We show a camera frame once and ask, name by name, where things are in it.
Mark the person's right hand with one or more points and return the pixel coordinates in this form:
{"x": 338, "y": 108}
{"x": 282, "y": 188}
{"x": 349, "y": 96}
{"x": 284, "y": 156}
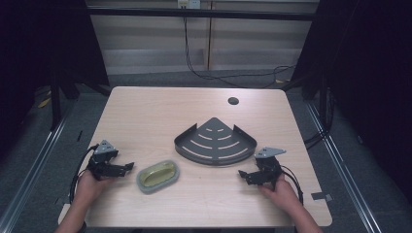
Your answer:
{"x": 284, "y": 195}

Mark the white wall outlet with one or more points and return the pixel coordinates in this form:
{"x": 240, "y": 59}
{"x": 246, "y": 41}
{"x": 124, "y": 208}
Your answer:
{"x": 189, "y": 4}

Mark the black horizontal frame bar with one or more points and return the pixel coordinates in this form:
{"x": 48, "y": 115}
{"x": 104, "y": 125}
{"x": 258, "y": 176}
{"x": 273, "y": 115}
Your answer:
{"x": 200, "y": 13}

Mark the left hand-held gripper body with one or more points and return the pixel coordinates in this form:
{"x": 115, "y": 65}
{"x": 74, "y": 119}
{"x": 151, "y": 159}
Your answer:
{"x": 102, "y": 158}

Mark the grey floor tape piece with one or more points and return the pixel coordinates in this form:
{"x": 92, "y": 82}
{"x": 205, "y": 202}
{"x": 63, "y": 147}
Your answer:
{"x": 321, "y": 196}

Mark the metal floor rail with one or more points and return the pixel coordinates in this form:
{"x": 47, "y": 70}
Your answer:
{"x": 30, "y": 174}
{"x": 343, "y": 174}

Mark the black metal stand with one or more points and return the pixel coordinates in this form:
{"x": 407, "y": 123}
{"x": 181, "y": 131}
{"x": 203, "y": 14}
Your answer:
{"x": 55, "y": 103}

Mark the black table grommet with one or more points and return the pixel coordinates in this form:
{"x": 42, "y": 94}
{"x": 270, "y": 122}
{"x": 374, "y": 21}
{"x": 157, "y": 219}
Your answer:
{"x": 233, "y": 101}

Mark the grey soap dish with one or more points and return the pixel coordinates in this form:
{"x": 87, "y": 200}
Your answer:
{"x": 173, "y": 176}

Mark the yellow floor tape piece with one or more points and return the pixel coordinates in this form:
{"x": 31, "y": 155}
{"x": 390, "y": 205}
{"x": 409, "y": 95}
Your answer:
{"x": 44, "y": 103}

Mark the dark grey corner shelf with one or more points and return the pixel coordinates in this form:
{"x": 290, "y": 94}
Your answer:
{"x": 215, "y": 144}

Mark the black curtain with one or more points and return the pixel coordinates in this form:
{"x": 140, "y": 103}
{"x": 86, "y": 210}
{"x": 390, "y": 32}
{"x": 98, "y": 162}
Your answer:
{"x": 39, "y": 48}
{"x": 366, "y": 64}

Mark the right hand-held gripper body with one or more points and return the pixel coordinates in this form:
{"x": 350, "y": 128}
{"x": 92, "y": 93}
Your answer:
{"x": 268, "y": 170}

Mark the olive yellow soap bar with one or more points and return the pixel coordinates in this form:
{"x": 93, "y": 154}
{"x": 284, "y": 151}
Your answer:
{"x": 157, "y": 174}

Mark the person's left hand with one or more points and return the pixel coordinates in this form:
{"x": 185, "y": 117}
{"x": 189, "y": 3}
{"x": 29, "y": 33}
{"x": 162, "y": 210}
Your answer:
{"x": 86, "y": 191}

